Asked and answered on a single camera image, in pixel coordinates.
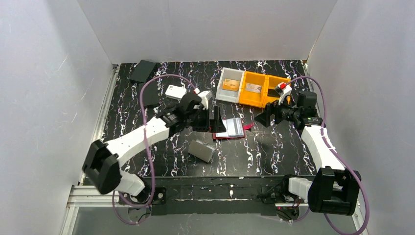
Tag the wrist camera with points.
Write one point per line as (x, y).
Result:
(205, 98)
(284, 90)

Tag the black box far corner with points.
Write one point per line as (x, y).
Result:
(144, 70)

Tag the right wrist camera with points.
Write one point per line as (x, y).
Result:
(284, 90)

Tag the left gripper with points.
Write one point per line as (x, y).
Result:
(203, 119)

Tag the white plastic bin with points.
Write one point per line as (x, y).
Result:
(229, 96)

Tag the red leather card holder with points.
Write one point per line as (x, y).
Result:
(224, 135)

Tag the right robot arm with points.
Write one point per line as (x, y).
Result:
(334, 189)

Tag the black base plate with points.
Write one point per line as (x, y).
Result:
(220, 195)

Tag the silver metal card case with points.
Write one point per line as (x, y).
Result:
(201, 150)

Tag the yellow plastic bin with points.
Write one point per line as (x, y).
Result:
(250, 98)
(271, 94)

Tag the yellow right plastic bin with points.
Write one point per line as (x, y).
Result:
(271, 94)

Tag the silver VIP credit card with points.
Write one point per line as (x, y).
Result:
(255, 88)

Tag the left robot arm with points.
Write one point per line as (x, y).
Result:
(104, 159)

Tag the white square device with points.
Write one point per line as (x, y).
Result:
(175, 92)

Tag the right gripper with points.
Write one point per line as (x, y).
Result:
(271, 111)

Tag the yellow middle plastic bin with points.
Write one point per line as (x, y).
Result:
(250, 98)

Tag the black box near device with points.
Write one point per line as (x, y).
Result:
(151, 96)

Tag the aluminium frame rail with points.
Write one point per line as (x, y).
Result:
(90, 213)

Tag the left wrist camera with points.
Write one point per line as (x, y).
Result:
(205, 98)

